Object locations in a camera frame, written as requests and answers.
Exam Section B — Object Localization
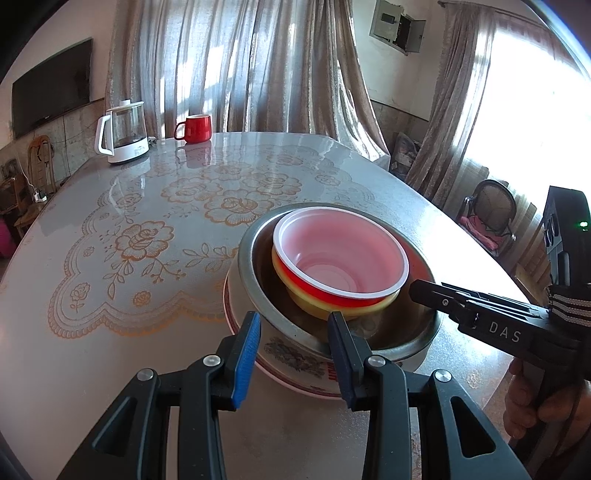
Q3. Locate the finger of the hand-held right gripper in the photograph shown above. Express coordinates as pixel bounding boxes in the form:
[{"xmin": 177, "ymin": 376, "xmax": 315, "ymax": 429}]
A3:
[{"xmin": 408, "ymin": 279, "xmax": 476, "ymax": 324}]

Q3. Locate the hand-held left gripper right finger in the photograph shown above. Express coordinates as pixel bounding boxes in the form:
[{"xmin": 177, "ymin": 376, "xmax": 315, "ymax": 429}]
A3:
[{"xmin": 327, "ymin": 311, "xmax": 532, "ymax": 480}]

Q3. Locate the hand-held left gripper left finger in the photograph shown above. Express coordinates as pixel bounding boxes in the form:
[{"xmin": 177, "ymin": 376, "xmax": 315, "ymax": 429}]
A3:
[{"xmin": 58, "ymin": 311, "xmax": 262, "ymax": 480}]

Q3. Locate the yellow plastic bowl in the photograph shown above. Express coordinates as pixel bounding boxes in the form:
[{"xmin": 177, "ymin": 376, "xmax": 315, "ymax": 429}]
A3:
[{"xmin": 271, "ymin": 249, "xmax": 400, "ymax": 321}]

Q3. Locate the stainless steel bowl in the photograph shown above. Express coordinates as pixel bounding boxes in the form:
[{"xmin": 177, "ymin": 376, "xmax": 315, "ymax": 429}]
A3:
[{"xmin": 238, "ymin": 202, "xmax": 444, "ymax": 362}]

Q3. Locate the red plastic bowl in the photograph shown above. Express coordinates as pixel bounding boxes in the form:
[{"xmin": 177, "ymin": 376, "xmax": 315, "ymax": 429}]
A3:
[{"xmin": 272, "ymin": 207, "xmax": 410, "ymax": 305}]

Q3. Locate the person's right hand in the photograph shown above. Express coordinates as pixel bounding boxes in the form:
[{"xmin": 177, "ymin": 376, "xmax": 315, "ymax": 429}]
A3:
[{"xmin": 503, "ymin": 357, "xmax": 591, "ymax": 444}]

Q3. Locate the round-backed dark chair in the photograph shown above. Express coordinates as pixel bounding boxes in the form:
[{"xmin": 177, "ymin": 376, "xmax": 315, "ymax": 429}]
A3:
[{"xmin": 458, "ymin": 179, "xmax": 518, "ymax": 257}]

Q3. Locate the pile of bags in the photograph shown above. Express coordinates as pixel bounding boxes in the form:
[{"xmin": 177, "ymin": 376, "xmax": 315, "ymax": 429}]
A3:
[{"xmin": 390, "ymin": 131, "xmax": 422, "ymax": 178}]

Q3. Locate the beige side window curtain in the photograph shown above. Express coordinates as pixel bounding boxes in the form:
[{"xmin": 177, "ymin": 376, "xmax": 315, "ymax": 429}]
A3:
[{"xmin": 406, "ymin": 4, "xmax": 497, "ymax": 206}]

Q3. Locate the red mug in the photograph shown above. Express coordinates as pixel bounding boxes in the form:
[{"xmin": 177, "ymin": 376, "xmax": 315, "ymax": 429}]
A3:
[{"xmin": 174, "ymin": 114, "xmax": 213, "ymax": 144}]

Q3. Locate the white glass electric kettle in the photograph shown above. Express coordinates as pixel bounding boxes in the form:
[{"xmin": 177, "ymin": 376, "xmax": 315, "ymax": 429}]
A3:
[{"xmin": 95, "ymin": 99, "xmax": 151, "ymax": 165}]

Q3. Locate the wooden chair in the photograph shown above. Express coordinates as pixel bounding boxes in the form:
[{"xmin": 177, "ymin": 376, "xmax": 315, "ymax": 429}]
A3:
[{"xmin": 13, "ymin": 135, "xmax": 58, "ymax": 236}]

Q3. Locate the black speaker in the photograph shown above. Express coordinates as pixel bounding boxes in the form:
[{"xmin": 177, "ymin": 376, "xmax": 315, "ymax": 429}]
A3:
[{"xmin": 0, "ymin": 175, "xmax": 21, "ymax": 213}]

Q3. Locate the sheer beige window curtain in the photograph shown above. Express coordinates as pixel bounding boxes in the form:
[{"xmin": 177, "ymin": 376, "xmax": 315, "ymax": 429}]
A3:
[{"xmin": 105, "ymin": 0, "xmax": 391, "ymax": 162}]

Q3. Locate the black white-striped strap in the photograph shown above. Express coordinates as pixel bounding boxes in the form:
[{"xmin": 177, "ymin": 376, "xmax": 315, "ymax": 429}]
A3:
[{"xmin": 546, "ymin": 285, "xmax": 591, "ymax": 329}]

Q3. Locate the wall electrical box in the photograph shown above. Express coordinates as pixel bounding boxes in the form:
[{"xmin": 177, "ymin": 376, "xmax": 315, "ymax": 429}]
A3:
[{"xmin": 369, "ymin": 0, "xmax": 426, "ymax": 55}]

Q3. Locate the black wall television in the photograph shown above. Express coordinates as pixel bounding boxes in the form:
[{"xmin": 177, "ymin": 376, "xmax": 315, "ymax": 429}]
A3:
[{"xmin": 11, "ymin": 38, "xmax": 93, "ymax": 138}]

